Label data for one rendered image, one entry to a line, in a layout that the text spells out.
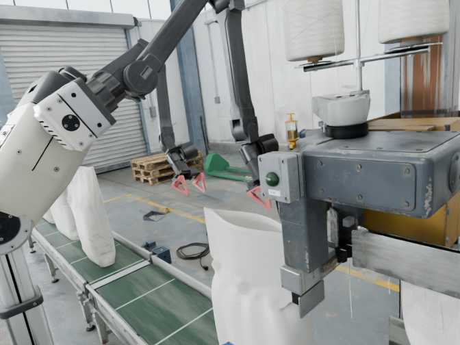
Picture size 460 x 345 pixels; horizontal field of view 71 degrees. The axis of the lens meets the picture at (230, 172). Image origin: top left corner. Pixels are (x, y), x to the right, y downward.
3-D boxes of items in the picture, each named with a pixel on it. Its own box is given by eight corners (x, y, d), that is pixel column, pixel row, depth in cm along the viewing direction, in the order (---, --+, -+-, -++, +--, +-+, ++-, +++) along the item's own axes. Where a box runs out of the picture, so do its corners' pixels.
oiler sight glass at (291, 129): (283, 139, 69) (282, 122, 68) (291, 137, 70) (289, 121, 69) (293, 139, 67) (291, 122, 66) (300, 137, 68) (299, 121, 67)
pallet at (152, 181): (133, 181, 668) (132, 174, 665) (183, 167, 740) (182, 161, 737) (151, 186, 605) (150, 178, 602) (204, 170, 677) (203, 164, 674)
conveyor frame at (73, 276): (22, 226, 372) (20, 215, 369) (67, 213, 403) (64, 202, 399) (90, 305, 204) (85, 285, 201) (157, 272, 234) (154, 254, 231)
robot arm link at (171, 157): (164, 159, 138) (164, 151, 133) (179, 152, 140) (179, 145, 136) (172, 171, 135) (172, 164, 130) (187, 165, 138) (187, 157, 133)
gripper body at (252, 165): (279, 174, 102) (269, 153, 103) (265, 179, 94) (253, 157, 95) (263, 183, 106) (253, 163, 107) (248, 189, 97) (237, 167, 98)
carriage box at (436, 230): (346, 234, 94) (342, 126, 87) (395, 200, 115) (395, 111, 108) (444, 259, 76) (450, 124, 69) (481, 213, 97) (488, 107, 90)
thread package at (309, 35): (274, 66, 95) (269, 3, 91) (307, 64, 106) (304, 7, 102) (324, 56, 83) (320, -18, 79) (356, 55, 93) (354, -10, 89)
